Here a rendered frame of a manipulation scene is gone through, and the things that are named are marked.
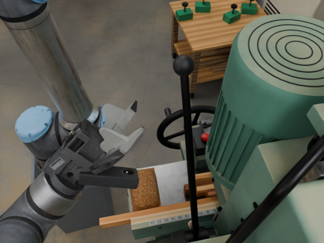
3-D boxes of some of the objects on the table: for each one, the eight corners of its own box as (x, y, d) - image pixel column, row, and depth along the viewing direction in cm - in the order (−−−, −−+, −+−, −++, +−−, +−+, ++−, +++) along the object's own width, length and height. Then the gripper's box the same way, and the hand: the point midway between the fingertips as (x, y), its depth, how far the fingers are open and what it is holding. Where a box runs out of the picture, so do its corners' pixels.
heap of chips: (154, 167, 94) (154, 162, 91) (162, 208, 86) (162, 204, 83) (127, 171, 93) (126, 167, 90) (132, 213, 85) (131, 209, 82)
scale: (313, 189, 84) (313, 189, 84) (316, 193, 83) (316, 193, 83) (148, 222, 79) (148, 221, 78) (149, 226, 78) (149, 226, 78)
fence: (320, 193, 89) (329, 186, 85) (323, 197, 88) (331, 191, 84) (132, 230, 83) (130, 224, 78) (133, 236, 82) (131, 230, 77)
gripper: (28, 198, 44) (112, 107, 41) (53, 143, 62) (113, 77, 59) (73, 224, 47) (155, 141, 44) (85, 165, 65) (143, 103, 62)
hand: (142, 114), depth 52 cm, fingers open, 14 cm apart
